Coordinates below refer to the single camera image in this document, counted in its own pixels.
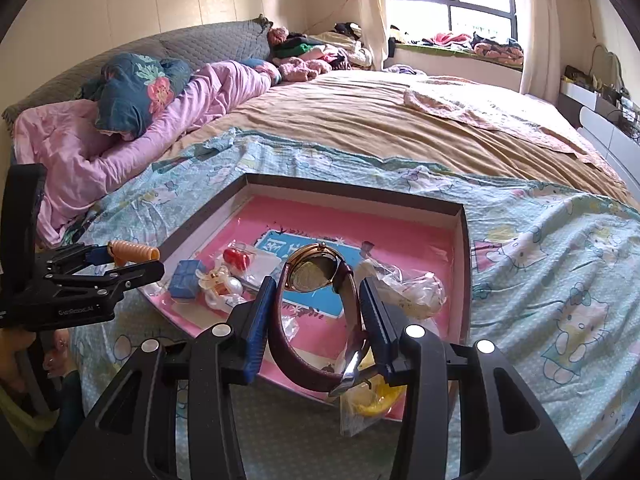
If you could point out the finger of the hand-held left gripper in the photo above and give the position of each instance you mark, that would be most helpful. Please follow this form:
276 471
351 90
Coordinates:
140 272
90 255

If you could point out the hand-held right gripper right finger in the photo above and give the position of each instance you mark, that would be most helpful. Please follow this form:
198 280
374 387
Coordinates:
377 330

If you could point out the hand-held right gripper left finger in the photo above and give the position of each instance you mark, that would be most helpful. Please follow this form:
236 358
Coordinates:
260 330

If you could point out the red bead jewelry plastic bag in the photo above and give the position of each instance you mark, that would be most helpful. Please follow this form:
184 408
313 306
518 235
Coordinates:
239 257

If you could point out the shallow cardboard box pink inside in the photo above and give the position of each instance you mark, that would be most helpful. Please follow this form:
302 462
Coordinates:
415 240

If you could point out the person's left hand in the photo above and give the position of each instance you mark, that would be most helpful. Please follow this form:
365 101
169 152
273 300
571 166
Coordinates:
56 347

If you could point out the small blue box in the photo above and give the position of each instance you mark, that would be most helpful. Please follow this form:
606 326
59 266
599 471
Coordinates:
186 280

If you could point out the clear bag with white item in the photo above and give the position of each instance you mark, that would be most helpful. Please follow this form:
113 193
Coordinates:
420 292

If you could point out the pearl earrings in clear bag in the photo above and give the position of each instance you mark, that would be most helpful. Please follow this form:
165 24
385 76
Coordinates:
222 287

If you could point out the blue floral pillow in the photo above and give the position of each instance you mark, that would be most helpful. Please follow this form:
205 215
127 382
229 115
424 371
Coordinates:
135 90

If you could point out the person's leg in jeans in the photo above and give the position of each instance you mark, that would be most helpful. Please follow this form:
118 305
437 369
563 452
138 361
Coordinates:
65 420

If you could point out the light blue cartoon bedsheet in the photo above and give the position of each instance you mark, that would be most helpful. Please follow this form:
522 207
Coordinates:
550 285

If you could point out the pink quilt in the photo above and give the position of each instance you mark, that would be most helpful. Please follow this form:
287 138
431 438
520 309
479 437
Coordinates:
220 90

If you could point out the tan bedspread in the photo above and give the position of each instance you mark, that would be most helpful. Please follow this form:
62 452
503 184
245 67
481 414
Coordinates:
375 120

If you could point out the grey quilted headboard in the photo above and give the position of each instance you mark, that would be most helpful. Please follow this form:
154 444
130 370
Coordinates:
210 42

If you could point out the pale floral blanket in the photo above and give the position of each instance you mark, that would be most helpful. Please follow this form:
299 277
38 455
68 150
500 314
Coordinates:
500 115

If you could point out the white window seat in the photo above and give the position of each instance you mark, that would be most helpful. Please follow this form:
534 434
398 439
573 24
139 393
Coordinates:
460 67

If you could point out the pile of clothes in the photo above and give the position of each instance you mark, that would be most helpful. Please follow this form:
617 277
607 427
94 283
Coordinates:
320 55

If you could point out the white dresser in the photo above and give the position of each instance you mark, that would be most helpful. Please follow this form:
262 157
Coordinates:
605 130

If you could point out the clothes on window seat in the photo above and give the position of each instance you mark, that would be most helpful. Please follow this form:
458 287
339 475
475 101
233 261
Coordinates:
495 47

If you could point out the beige curtain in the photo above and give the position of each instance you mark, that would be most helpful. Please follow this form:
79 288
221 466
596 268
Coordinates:
372 15
537 30

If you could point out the clutter on dresser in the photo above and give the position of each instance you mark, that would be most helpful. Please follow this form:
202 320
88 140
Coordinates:
617 102

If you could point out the wavy edge mirror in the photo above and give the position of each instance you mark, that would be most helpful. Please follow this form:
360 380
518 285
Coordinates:
607 67

